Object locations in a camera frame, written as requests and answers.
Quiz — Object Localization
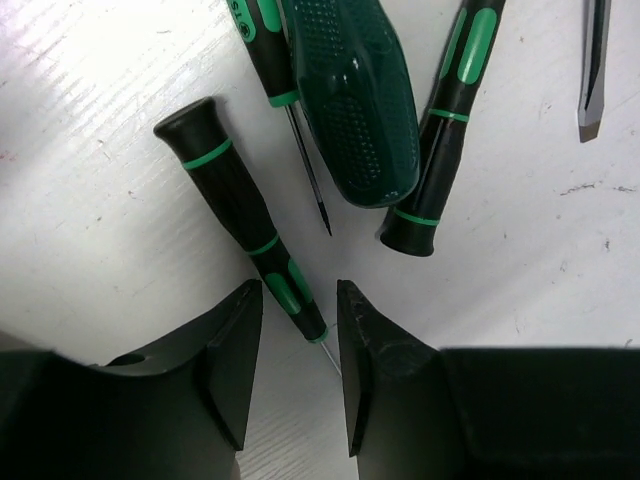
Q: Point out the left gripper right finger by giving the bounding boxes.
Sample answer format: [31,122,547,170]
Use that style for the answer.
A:
[337,280,639,479]

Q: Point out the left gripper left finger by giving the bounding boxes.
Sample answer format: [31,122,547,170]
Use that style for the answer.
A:
[1,280,263,479]

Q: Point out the short black green precision screwdriver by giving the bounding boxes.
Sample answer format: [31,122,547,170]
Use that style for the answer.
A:
[380,0,505,257]

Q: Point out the small black green precision screwdriver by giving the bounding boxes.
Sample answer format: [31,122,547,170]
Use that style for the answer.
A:
[153,96,342,374]

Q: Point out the large green handle screwdriver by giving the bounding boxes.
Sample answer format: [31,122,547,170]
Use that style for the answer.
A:
[283,1,419,208]

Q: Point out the green handle long screwdriver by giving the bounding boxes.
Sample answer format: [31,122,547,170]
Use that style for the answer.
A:
[577,0,612,143]

